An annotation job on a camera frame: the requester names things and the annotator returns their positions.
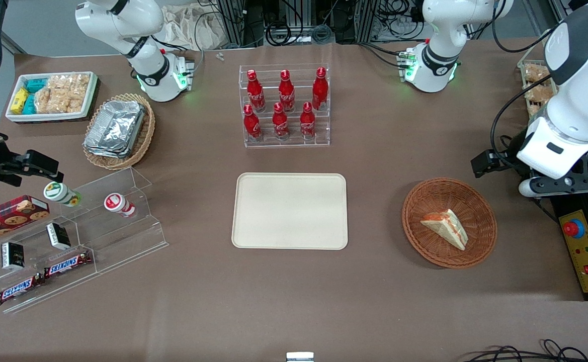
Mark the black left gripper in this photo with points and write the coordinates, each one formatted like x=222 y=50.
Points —
x=509 y=152

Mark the triangular sandwich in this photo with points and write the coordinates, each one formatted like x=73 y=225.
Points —
x=447 y=226

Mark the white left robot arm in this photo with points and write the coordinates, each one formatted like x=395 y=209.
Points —
x=442 y=20

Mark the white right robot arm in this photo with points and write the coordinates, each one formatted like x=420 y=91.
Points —
x=122 y=20

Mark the brown round wicker basket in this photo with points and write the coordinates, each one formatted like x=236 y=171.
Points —
x=434 y=201

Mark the light oval wicker basket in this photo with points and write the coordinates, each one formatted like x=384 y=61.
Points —
x=145 y=136

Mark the beige rectangular tray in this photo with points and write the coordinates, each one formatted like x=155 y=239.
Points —
x=288 y=211

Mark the green lid yogurt cup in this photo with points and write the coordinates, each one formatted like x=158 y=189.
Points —
x=57 y=192

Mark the white rectangular snack dish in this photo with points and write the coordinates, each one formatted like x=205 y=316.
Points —
x=47 y=116

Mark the red tartan cookie box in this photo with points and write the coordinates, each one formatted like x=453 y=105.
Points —
x=7 y=216

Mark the teal snack packet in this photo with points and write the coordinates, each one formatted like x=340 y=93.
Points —
x=36 y=85
x=30 y=104

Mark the yellow snack packet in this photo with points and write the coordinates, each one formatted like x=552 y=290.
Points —
x=19 y=100

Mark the small black white box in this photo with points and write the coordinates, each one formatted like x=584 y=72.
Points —
x=58 y=236
x=13 y=256

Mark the clear bags of rice crackers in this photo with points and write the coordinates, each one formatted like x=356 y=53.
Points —
x=62 y=93

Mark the clear bag of fried snacks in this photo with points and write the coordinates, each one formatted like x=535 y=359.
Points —
x=535 y=94
x=535 y=74

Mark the stack of foil trays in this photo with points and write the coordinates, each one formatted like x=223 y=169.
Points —
x=115 y=128

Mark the red lid yogurt cup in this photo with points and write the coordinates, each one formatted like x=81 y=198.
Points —
x=116 y=203

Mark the Snickers chocolate bar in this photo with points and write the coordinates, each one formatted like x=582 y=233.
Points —
x=67 y=264
x=19 y=289

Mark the clear acrylic stepped shelf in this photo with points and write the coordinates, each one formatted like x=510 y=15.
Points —
x=117 y=236

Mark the clear acrylic bottle rack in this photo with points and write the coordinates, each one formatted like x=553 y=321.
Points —
x=324 y=125

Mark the red cola bottle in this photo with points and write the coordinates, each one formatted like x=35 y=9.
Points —
x=307 y=123
x=252 y=125
x=286 y=95
x=320 y=93
x=280 y=124
x=256 y=95

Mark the white cloth bag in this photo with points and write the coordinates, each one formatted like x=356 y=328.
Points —
x=188 y=27

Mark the small white metal block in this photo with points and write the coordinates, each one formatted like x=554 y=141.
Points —
x=300 y=357

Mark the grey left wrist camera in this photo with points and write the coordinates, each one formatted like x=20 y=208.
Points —
x=550 y=186

